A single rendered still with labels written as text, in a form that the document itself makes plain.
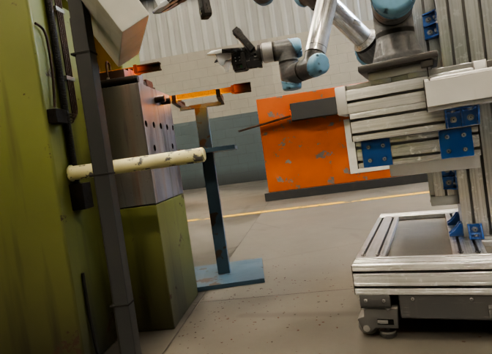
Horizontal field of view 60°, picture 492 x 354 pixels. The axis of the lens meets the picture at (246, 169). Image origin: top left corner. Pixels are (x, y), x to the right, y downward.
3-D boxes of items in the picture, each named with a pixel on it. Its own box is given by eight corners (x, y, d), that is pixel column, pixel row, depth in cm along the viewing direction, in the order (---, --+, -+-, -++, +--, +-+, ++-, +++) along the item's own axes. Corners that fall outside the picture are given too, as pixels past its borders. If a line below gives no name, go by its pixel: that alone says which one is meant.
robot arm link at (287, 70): (296, 85, 155) (292, 55, 155) (277, 92, 165) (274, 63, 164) (312, 85, 159) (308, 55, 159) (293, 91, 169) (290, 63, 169)
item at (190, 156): (207, 162, 134) (205, 145, 134) (203, 163, 129) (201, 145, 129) (76, 181, 139) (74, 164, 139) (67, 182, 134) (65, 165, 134)
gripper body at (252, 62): (230, 69, 162) (262, 64, 161) (228, 47, 162) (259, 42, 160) (233, 73, 170) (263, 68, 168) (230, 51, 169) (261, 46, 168)
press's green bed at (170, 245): (198, 294, 195) (183, 193, 193) (174, 329, 157) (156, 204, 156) (83, 306, 202) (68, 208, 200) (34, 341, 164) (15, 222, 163)
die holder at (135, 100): (183, 192, 193) (169, 94, 192) (156, 203, 156) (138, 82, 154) (68, 208, 200) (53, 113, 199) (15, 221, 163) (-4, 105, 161)
